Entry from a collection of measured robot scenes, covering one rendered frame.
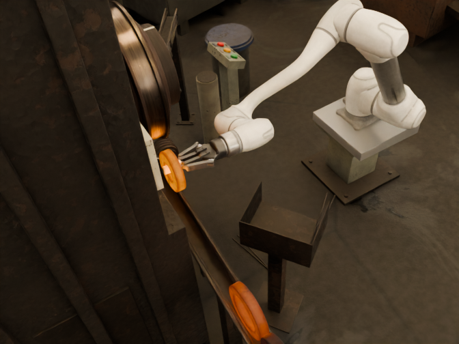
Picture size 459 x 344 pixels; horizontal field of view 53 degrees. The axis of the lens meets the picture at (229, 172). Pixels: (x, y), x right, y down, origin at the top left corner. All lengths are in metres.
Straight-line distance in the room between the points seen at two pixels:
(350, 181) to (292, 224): 0.99
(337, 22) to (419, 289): 1.29
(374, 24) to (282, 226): 0.78
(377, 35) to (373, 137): 0.78
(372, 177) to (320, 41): 1.16
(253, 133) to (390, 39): 0.57
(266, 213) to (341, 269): 0.72
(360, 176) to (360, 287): 0.69
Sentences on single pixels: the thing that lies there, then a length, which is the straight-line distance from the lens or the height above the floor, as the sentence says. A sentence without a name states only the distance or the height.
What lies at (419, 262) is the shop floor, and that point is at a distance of 2.47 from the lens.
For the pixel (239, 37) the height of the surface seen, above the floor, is 0.43.
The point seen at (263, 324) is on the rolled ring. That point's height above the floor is 0.72.
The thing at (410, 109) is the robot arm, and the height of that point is 0.63.
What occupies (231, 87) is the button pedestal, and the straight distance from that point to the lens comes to 2.71.
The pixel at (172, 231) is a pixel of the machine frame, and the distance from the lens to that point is 1.40.
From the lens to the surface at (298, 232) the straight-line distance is 1.72.
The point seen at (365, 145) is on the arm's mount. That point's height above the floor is 0.41.
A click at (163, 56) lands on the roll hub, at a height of 1.21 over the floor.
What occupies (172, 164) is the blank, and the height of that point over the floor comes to 0.89.
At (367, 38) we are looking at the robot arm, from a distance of 1.75.
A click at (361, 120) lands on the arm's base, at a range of 2.43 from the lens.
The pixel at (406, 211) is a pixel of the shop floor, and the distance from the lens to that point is 2.65.
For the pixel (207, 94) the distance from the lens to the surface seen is 2.59.
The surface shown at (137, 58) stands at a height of 1.27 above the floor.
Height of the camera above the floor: 1.98
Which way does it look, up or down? 46 degrees down
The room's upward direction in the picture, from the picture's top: 5 degrees counter-clockwise
